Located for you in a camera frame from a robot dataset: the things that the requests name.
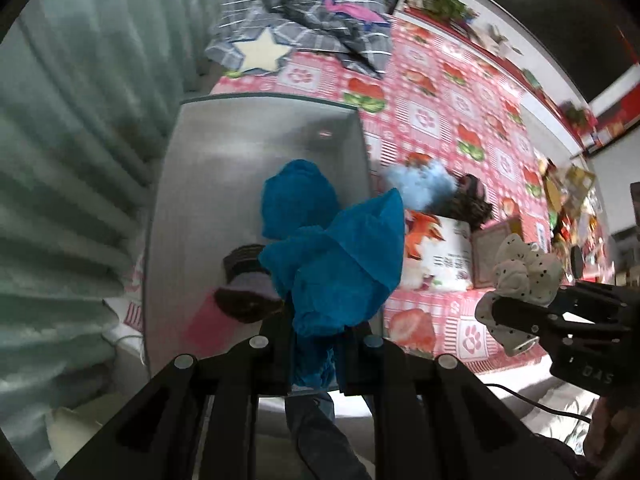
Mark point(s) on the leopard print cloth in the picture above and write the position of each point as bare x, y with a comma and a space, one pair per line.
470, 205

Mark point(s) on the large blue cloth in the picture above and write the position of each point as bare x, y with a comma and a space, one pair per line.
345, 270

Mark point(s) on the person's blue jeans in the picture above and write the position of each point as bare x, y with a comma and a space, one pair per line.
320, 440

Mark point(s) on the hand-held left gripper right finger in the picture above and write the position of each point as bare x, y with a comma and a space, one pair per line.
352, 360

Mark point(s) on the pink patterned carton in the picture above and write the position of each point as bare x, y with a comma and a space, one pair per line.
492, 260

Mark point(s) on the grey storage box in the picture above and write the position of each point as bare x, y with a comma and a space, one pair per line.
215, 185

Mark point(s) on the white box with squirrel print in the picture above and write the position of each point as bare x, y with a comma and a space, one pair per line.
440, 260

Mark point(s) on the small blue cloth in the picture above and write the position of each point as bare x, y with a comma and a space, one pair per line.
297, 195

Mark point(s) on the grey plaid cloth with stars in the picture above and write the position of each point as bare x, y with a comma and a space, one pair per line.
310, 30

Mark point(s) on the pale green curtain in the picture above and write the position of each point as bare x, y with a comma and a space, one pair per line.
75, 160

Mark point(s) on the pink cloth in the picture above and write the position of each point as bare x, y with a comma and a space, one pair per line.
210, 325

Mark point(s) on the white polka dot scrunchie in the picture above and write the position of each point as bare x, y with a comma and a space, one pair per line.
525, 270

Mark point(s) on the person's right hand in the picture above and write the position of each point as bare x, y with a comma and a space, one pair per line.
607, 430

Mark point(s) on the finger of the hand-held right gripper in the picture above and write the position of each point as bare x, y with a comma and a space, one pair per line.
520, 317
595, 295

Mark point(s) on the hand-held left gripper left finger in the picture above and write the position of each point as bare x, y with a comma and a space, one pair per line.
280, 355

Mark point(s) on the pink strawberry tablecloth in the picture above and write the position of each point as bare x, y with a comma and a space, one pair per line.
440, 110

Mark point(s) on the pile of snack packets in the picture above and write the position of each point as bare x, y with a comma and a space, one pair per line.
565, 195

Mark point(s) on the white quilted cloth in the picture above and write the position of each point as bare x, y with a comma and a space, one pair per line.
575, 394

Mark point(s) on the light blue fluffy scrunchie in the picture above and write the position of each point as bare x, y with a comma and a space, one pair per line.
422, 182

